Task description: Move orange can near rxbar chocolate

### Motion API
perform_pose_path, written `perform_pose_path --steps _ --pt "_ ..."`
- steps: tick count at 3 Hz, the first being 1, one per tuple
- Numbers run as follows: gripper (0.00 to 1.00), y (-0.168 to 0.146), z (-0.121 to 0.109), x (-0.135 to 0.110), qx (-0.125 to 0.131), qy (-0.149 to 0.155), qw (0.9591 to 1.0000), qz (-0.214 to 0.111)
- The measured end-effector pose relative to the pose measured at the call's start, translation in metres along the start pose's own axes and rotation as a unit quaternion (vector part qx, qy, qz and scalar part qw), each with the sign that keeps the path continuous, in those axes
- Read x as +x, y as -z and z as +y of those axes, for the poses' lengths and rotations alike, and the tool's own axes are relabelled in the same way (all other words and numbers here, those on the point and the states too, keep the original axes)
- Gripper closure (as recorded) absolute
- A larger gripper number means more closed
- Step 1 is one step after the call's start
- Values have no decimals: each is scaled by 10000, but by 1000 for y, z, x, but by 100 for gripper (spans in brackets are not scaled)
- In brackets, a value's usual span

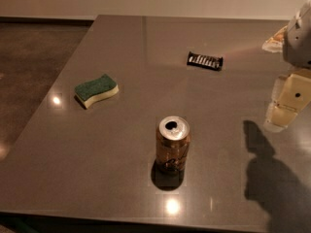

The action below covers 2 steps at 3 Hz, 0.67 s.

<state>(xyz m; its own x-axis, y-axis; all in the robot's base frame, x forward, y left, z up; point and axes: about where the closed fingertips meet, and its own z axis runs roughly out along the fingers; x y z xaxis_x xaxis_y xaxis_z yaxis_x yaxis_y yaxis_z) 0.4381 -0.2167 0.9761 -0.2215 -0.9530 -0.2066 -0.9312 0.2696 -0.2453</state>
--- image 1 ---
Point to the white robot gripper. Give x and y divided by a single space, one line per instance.
297 41

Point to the orange soda can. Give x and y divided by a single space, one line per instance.
172 144

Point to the black rxbar chocolate wrapper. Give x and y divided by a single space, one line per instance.
205 61

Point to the green and yellow sponge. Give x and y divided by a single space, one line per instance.
96 90

